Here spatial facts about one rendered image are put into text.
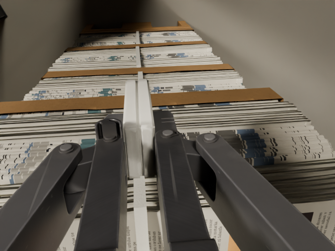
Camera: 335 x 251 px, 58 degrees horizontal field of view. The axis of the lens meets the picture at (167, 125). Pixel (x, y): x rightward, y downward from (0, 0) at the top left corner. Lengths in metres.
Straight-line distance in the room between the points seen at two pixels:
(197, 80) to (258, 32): 0.82
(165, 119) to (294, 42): 1.27
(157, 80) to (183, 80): 0.05
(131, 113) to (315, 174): 0.18
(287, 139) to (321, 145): 0.03
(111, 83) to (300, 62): 1.05
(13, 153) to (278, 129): 0.27
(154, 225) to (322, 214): 0.13
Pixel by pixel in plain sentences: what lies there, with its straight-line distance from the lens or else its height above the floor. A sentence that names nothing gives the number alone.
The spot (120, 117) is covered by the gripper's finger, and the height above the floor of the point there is 1.07.
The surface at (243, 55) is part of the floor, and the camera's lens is 1.34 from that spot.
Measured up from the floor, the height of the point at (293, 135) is 0.97.
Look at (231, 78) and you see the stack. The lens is 0.56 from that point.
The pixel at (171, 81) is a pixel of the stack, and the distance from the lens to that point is 0.54.
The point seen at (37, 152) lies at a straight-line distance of 0.31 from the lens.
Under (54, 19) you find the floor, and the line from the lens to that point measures 1.27.
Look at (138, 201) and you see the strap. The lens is 0.22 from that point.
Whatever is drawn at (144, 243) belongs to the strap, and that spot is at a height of 1.07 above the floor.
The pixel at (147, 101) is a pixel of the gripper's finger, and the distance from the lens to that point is 0.17.
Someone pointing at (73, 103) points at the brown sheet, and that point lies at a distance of 0.40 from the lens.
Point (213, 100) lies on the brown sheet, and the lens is 0.39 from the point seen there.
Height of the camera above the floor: 1.22
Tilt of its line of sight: 62 degrees down
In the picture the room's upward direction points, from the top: 168 degrees clockwise
